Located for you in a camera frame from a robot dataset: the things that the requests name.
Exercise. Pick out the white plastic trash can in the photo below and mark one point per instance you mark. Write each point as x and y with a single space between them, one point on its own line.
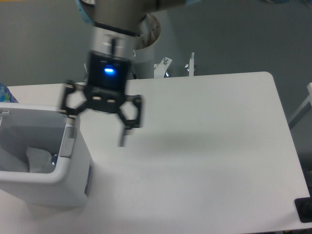
42 127

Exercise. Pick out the white paper carton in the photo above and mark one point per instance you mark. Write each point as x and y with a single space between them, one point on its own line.
39 161

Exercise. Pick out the white pedestal base brackets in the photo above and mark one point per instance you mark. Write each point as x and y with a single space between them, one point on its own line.
166 68

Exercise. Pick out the white frame at right edge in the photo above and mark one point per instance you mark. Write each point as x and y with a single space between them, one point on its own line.
302 110

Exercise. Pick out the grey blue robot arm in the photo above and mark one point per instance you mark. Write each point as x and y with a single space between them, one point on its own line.
116 29

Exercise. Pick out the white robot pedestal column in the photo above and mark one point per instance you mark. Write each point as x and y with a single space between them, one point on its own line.
144 58

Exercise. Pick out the blue patterned bottle at edge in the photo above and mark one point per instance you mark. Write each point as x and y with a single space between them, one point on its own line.
6 95

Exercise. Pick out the clear plastic water bottle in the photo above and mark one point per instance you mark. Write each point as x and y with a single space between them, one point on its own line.
54 160

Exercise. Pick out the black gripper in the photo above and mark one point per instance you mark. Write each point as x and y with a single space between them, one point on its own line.
105 92

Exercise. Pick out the black clamp on table edge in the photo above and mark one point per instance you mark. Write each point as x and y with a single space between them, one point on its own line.
304 209

